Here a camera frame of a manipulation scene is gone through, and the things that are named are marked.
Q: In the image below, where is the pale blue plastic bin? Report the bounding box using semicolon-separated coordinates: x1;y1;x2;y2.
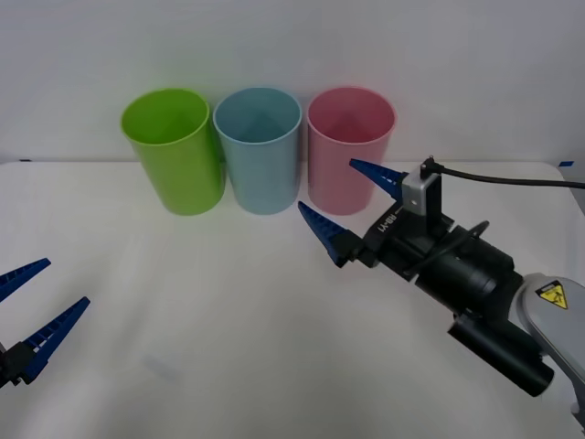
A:
212;87;303;216

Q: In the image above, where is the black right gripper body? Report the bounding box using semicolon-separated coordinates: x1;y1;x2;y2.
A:
360;204;463;285

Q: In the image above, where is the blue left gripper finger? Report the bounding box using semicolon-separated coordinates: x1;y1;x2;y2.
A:
0;258;52;304
3;296;91;386

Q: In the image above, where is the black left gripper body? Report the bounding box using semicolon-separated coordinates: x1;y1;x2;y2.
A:
0;343;11;391

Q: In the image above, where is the green plastic bin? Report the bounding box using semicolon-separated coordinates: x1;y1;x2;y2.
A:
120;88;226;217

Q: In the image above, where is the pink plastic bin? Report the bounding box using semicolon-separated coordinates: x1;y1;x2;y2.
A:
306;86;397;217

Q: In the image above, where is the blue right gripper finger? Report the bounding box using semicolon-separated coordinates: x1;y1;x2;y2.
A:
348;157;410;203
297;200;372;270

